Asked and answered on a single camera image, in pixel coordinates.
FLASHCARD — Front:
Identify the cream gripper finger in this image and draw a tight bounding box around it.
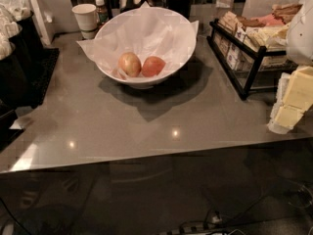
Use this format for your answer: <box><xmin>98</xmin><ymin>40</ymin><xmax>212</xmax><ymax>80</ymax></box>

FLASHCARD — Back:
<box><xmin>283</xmin><ymin>66</ymin><xmax>313</xmax><ymax>112</ymax></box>
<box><xmin>274</xmin><ymin>105</ymin><xmax>304</xmax><ymax>128</ymax></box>

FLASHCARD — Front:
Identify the red apple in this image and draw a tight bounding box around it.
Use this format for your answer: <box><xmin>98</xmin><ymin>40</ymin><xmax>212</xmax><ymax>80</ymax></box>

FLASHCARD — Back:
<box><xmin>142</xmin><ymin>56</ymin><xmax>165</xmax><ymax>77</ymax></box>

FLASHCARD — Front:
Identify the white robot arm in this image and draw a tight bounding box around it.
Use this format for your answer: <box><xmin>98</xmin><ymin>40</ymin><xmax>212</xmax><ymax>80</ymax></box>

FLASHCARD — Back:
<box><xmin>273</xmin><ymin>0</ymin><xmax>313</xmax><ymax>129</ymax></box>

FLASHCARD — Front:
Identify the white bowl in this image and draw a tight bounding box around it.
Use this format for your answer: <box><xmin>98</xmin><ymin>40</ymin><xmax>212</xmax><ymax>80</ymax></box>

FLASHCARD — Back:
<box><xmin>93</xmin><ymin>6</ymin><xmax>198</xmax><ymax>90</ymax></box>

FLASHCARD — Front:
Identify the yellow-red apple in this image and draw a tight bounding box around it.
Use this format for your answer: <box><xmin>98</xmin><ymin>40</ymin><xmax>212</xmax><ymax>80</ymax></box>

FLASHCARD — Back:
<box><xmin>118</xmin><ymin>52</ymin><xmax>142</xmax><ymax>77</ymax></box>

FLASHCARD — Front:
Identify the white paper liner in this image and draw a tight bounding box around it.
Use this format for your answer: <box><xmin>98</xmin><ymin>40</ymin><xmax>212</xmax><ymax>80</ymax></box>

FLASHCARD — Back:
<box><xmin>76</xmin><ymin>1</ymin><xmax>200</xmax><ymax>80</ymax></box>

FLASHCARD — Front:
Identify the small glass bottle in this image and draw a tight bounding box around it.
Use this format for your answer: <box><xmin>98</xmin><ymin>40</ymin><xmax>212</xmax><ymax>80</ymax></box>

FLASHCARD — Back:
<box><xmin>95</xmin><ymin>0</ymin><xmax>109</xmax><ymax>24</ymax></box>

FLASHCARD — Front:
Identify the white paper cup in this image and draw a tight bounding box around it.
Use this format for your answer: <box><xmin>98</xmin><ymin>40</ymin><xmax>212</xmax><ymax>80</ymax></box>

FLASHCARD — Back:
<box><xmin>71</xmin><ymin>4</ymin><xmax>98</xmax><ymax>39</ymax></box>

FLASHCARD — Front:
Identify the black rubber mat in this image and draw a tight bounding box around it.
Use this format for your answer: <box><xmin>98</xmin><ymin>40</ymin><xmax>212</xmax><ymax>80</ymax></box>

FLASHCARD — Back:
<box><xmin>30</xmin><ymin>48</ymin><xmax>60</xmax><ymax>108</ymax></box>

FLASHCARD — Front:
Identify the black napkin dispenser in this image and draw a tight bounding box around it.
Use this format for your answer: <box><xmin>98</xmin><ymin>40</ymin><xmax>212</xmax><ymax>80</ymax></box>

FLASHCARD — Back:
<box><xmin>0</xmin><ymin>12</ymin><xmax>45</xmax><ymax>108</ymax></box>

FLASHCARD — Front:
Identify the black wire condiment rack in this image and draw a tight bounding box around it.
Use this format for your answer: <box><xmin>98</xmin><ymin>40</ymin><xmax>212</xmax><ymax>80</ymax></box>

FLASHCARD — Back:
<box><xmin>206</xmin><ymin>19</ymin><xmax>296</xmax><ymax>100</ymax></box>

